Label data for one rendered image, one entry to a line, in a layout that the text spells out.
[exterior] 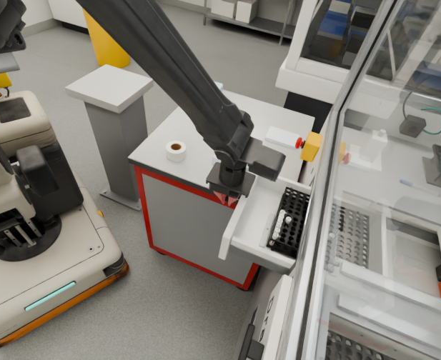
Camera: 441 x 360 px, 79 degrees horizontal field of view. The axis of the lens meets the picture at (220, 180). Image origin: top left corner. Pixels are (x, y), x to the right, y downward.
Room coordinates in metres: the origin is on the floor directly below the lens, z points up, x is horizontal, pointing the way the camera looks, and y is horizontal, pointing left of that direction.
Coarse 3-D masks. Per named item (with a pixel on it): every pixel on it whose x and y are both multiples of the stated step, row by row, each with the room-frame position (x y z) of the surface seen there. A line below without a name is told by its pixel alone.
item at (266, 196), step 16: (256, 192) 0.52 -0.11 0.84; (272, 192) 0.53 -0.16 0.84; (304, 192) 0.51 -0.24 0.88; (256, 208) 0.46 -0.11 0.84; (272, 208) 0.47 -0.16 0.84; (240, 224) 0.40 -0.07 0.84; (256, 224) 0.40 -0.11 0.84; (272, 224) 0.41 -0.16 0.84; (240, 240) 0.31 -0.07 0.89; (256, 240) 0.36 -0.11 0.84; (240, 256) 0.30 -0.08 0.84; (256, 256) 0.29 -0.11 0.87; (272, 256) 0.29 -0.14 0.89; (288, 256) 0.32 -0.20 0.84
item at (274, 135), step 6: (270, 126) 0.94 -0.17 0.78; (270, 132) 0.90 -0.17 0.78; (276, 132) 0.91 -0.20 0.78; (282, 132) 0.91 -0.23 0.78; (288, 132) 0.92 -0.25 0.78; (270, 138) 0.86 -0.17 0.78; (276, 138) 0.87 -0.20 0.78; (282, 138) 0.88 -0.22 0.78; (288, 138) 0.88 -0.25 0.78; (294, 138) 0.89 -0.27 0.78; (282, 144) 0.85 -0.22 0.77; (288, 144) 0.84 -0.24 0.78; (294, 144) 0.85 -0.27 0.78
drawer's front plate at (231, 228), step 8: (256, 176) 0.49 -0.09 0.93; (256, 184) 0.54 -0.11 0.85; (240, 200) 0.40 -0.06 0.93; (248, 200) 0.44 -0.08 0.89; (240, 208) 0.38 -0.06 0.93; (232, 216) 0.35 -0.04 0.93; (240, 216) 0.37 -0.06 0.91; (232, 224) 0.33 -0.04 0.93; (224, 232) 0.31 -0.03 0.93; (232, 232) 0.31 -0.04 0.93; (224, 240) 0.30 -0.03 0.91; (224, 248) 0.30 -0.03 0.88; (224, 256) 0.30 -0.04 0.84
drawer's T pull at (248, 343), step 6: (252, 324) 0.14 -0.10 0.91; (252, 330) 0.13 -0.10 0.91; (246, 336) 0.12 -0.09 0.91; (246, 342) 0.11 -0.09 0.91; (252, 342) 0.11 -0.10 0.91; (258, 342) 0.11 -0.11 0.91; (246, 348) 0.10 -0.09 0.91; (252, 348) 0.10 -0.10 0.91; (258, 348) 0.10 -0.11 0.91; (240, 354) 0.09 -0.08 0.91; (246, 354) 0.09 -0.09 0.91; (252, 354) 0.09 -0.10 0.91; (258, 354) 0.09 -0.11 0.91
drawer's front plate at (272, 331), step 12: (288, 276) 0.23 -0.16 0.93; (276, 288) 0.23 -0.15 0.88; (288, 288) 0.21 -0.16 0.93; (276, 300) 0.19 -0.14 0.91; (276, 312) 0.16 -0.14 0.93; (264, 324) 0.16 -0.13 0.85; (276, 324) 0.14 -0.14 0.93; (264, 336) 0.13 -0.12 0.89; (276, 336) 0.12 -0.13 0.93; (264, 348) 0.11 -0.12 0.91; (276, 348) 0.10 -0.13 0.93
